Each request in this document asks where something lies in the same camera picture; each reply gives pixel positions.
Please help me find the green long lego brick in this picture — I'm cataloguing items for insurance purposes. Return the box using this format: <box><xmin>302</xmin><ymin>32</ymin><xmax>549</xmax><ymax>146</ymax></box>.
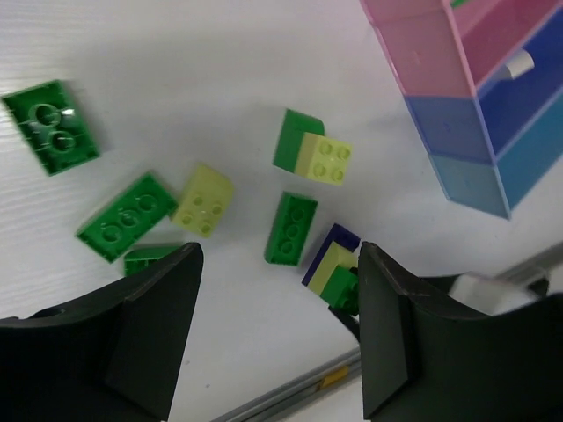
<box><xmin>76</xmin><ymin>173</ymin><xmax>178</xmax><ymax>263</ymax></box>

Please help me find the yellow lego brick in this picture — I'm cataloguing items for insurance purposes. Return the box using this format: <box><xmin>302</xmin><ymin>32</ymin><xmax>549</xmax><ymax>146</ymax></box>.
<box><xmin>171</xmin><ymin>163</ymin><xmax>234</xmax><ymax>238</ymax></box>

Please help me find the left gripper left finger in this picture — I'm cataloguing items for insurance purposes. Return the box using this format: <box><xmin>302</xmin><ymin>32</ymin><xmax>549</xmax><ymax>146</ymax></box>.
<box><xmin>1</xmin><ymin>243</ymin><xmax>204</xmax><ymax>421</ymax></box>

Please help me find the small pink container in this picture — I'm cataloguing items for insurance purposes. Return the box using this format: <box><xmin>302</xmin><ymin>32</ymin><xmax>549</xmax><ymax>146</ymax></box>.
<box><xmin>362</xmin><ymin>0</ymin><xmax>562</xmax><ymax>98</ymax></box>

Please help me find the green yellow blue lego stack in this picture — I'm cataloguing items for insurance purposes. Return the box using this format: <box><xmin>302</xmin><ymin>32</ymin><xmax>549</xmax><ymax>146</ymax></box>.
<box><xmin>302</xmin><ymin>223</ymin><xmax>360</xmax><ymax>317</ymax></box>

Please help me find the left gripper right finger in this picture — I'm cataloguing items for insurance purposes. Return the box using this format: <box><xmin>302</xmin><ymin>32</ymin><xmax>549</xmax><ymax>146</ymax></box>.
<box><xmin>359</xmin><ymin>242</ymin><xmax>562</xmax><ymax>421</ymax></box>

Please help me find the light blue container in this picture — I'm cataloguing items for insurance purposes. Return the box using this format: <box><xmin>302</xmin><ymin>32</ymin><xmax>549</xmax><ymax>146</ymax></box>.
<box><xmin>430</xmin><ymin>98</ymin><xmax>562</xmax><ymax>219</ymax></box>

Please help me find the dark blue container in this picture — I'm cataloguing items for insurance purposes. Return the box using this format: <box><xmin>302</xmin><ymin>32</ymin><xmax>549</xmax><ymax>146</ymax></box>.
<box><xmin>406</xmin><ymin>7</ymin><xmax>562</xmax><ymax>165</ymax></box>

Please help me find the aluminium front rail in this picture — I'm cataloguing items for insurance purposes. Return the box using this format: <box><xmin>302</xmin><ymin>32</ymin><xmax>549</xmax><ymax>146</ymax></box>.
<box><xmin>224</xmin><ymin>245</ymin><xmax>562</xmax><ymax>421</ymax></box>

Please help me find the green small lego upside down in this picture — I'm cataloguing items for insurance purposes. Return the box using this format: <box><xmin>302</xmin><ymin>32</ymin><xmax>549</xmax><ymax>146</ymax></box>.
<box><xmin>123</xmin><ymin>244</ymin><xmax>181</xmax><ymax>276</ymax></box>

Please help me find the green narrow lego brick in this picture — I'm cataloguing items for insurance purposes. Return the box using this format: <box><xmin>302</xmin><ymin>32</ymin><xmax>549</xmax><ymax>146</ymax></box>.
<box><xmin>264</xmin><ymin>191</ymin><xmax>318</xmax><ymax>266</ymax></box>

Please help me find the green and yellow lego stack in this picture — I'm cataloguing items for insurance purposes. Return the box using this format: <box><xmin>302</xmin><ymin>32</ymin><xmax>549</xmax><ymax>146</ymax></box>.
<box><xmin>273</xmin><ymin>108</ymin><xmax>353</xmax><ymax>186</ymax></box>

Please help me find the small green lego piece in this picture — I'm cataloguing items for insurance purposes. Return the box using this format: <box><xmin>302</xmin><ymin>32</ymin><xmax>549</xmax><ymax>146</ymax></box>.
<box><xmin>450</xmin><ymin>0</ymin><xmax>467</xmax><ymax>8</ymax></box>

